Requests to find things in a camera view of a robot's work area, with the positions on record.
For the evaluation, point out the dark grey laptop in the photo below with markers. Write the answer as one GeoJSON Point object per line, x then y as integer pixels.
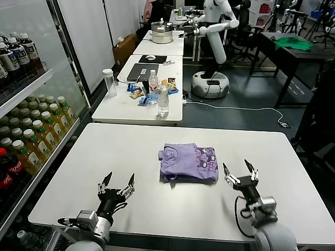
{"type": "Point", "coordinates": [142, 76]}

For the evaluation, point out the dark snack packet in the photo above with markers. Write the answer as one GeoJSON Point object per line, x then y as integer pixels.
{"type": "Point", "coordinates": [171, 80]}

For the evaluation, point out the small metal clip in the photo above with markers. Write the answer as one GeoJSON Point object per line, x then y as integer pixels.
{"type": "Point", "coordinates": [169, 62]}

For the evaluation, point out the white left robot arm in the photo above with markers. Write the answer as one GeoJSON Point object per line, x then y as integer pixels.
{"type": "Point", "coordinates": [91, 243]}

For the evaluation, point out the green cloth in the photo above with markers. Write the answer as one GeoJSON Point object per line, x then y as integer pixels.
{"type": "Point", "coordinates": [294, 43]}

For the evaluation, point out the cluttered white desk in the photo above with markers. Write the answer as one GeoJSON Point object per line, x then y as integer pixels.
{"type": "Point", "coordinates": [180, 19]}

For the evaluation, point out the glass door drinks fridge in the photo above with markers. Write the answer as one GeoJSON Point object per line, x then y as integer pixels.
{"type": "Point", "coordinates": [60, 65]}

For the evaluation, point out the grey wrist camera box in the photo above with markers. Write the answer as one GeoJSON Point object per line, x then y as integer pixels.
{"type": "Point", "coordinates": [267, 207]}
{"type": "Point", "coordinates": [86, 220]}

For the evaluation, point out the small white table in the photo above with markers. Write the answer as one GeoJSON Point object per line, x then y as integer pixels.
{"type": "Point", "coordinates": [162, 48]}

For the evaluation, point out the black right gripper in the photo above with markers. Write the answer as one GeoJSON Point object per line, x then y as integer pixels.
{"type": "Point", "coordinates": [247, 187]}

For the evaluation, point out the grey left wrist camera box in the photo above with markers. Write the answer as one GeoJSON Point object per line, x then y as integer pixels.
{"type": "Point", "coordinates": [86, 220]}

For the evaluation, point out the dark tea bottle white cap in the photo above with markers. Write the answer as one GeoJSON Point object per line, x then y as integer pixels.
{"type": "Point", "coordinates": [19, 56]}
{"type": "Point", "coordinates": [8, 62]}
{"type": "Point", "coordinates": [30, 52]}
{"type": "Point", "coordinates": [13, 34]}

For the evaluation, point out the red label water bottle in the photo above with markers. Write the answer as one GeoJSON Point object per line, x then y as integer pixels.
{"type": "Point", "coordinates": [154, 84]}

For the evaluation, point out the black tripod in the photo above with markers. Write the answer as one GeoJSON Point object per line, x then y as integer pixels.
{"type": "Point", "coordinates": [273, 18]}

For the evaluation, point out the tan cookie packet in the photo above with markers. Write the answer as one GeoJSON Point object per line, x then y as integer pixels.
{"type": "Point", "coordinates": [137, 94]}

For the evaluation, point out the white humanoid wheeled robot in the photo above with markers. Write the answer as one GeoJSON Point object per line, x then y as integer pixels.
{"type": "Point", "coordinates": [217, 45]}

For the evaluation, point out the small green bottle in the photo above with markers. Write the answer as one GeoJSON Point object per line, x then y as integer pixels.
{"type": "Point", "coordinates": [180, 11]}

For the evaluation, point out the brown cardboard box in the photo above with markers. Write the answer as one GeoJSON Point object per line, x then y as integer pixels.
{"type": "Point", "coordinates": [124, 51]}

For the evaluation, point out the black swivel chair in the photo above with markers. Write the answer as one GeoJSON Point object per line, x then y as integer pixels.
{"type": "Point", "coordinates": [246, 43]}

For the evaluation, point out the white computer mouse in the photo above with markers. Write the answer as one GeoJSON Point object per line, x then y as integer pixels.
{"type": "Point", "coordinates": [150, 57]}

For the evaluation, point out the yellow tea bottle white cap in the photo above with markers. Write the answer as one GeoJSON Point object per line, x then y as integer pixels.
{"type": "Point", "coordinates": [26, 122]}
{"type": "Point", "coordinates": [50, 100]}
{"type": "Point", "coordinates": [35, 148]}
{"type": "Point", "coordinates": [24, 112]}
{"type": "Point", "coordinates": [42, 106]}
{"type": "Point", "coordinates": [26, 158]}
{"type": "Point", "coordinates": [3, 130]}
{"type": "Point", "coordinates": [58, 119]}
{"type": "Point", "coordinates": [41, 98]}
{"type": "Point", "coordinates": [34, 114]}
{"type": "Point", "coordinates": [51, 128]}
{"type": "Point", "coordinates": [16, 131]}
{"type": "Point", "coordinates": [32, 105]}
{"type": "Point", "coordinates": [64, 111]}
{"type": "Point", "coordinates": [14, 121]}
{"type": "Point", "coordinates": [5, 142]}
{"type": "Point", "coordinates": [44, 137]}

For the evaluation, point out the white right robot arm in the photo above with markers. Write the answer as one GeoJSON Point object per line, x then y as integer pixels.
{"type": "Point", "coordinates": [277, 238]}

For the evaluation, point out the clear unlabelled water bottle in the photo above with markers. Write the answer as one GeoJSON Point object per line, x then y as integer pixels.
{"type": "Point", "coordinates": [163, 102]}

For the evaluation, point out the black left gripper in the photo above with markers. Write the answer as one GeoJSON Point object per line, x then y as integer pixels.
{"type": "Point", "coordinates": [111, 201]}

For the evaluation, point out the black table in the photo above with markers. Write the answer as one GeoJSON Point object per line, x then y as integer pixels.
{"type": "Point", "coordinates": [308, 56]}

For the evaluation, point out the clear tumbler white lid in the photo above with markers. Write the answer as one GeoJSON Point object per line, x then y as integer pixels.
{"type": "Point", "coordinates": [110, 84]}

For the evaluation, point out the black high-back office chair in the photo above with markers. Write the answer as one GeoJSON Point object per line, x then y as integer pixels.
{"type": "Point", "coordinates": [244, 13]}

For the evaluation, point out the purple t-shirt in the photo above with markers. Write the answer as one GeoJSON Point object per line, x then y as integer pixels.
{"type": "Point", "coordinates": [188, 164]}

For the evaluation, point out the white power strip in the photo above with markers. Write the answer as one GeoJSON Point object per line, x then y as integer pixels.
{"type": "Point", "coordinates": [184, 99]}

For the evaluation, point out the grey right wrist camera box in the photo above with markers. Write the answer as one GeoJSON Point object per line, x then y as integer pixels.
{"type": "Point", "coordinates": [267, 207]}

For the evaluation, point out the clear water bottle white cap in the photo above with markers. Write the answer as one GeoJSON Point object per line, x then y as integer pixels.
{"type": "Point", "coordinates": [27, 241]}

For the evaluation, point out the long white side table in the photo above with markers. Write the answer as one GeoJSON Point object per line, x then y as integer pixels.
{"type": "Point", "coordinates": [117, 110]}

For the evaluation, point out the cola bottle red label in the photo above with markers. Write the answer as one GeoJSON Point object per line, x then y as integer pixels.
{"type": "Point", "coordinates": [5, 181]}
{"type": "Point", "coordinates": [13, 168]}

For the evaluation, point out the blue snack packet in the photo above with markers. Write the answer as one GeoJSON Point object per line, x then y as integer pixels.
{"type": "Point", "coordinates": [173, 91]}
{"type": "Point", "coordinates": [144, 102]}
{"type": "Point", "coordinates": [132, 87]}

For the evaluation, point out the pink garment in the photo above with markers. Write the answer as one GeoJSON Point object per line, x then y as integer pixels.
{"type": "Point", "coordinates": [149, 10]}

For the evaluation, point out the metal steamer pot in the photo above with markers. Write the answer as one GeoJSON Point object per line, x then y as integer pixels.
{"type": "Point", "coordinates": [162, 33]}

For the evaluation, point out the black mouse pad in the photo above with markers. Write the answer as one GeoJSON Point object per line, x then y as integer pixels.
{"type": "Point", "coordinates": [159, 58]}

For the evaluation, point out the red and white boxes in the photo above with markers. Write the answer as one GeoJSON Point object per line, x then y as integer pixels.
{"type": "Point", "coordinates": [261, 13]}

